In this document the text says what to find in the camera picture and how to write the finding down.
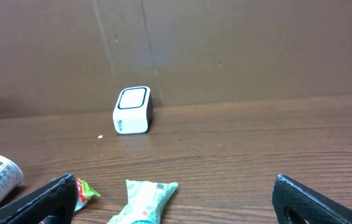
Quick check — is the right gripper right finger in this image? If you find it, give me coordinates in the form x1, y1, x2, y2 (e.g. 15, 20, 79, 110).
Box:
272, 174, 352, 224

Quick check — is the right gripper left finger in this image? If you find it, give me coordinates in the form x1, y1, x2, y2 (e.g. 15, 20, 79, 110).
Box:
0, 173, 78, 224

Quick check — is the green chip bag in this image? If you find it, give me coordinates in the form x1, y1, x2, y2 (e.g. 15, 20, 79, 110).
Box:
75, 178, 101, 212

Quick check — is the teal snack packet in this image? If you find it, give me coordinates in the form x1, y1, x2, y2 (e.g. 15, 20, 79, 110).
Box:
107, 180, 178, 224

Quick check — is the white barcode scanner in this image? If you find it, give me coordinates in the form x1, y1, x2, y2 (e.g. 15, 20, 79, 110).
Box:
112, 86, 153, 135

